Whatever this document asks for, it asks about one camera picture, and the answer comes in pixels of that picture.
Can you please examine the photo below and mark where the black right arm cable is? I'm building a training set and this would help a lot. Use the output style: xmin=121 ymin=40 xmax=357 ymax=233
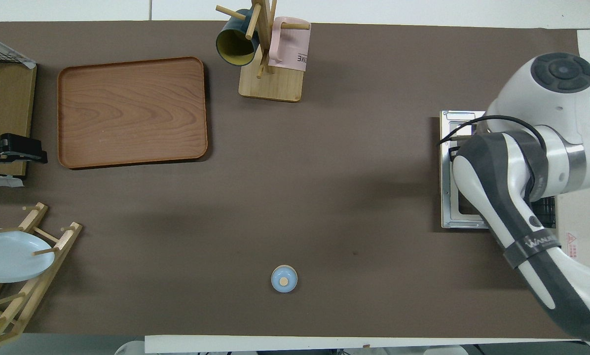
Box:
xmin=437 ymin=115 xmax=548 ymax=151

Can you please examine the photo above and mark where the pink mug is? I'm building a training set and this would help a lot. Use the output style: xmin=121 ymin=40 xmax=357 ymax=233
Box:
xmin=268 ymin=16 xmax=312 ymax=72

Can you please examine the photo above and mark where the black wire basket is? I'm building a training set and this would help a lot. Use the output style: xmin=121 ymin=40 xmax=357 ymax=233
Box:
xmin=0 ymin=31 xmax=37 ymax=70

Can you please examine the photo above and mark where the wooden serving tray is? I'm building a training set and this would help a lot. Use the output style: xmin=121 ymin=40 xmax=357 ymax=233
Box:
xmin=57 ymin=57 xmax=209 ymax=170

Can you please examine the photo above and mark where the brown table mat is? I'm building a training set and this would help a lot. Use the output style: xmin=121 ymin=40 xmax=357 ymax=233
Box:
xmin=0 ymin=21 xmax=583 ymax=341

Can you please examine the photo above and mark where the wooden dish rack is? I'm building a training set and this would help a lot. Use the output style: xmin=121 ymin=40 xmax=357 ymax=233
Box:
xmin=0 ymin=202 xmax=83 ymax=353

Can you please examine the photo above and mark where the light blue plate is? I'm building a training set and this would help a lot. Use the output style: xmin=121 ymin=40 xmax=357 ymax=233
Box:
xmin=0 ymin=228 xmax=56 ymax=284

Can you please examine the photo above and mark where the dark blue mug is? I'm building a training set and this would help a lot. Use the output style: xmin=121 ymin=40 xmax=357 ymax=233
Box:
xmin=216 ymin=9 xmax=261 ymax=67

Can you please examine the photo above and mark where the wooden mug tree stand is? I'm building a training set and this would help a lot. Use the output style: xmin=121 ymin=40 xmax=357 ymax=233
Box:
xmin=215 ymin=0 xmax=311 ymax=103

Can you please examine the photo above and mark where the wooden shelf box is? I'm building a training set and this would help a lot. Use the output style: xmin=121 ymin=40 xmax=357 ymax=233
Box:
xmin=0 ymin=42 xmax=37 ymax=179

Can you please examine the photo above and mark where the white toaster oven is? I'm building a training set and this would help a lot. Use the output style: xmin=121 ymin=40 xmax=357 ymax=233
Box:
xmin=440 ymin=84 xmax=590 ymax=270

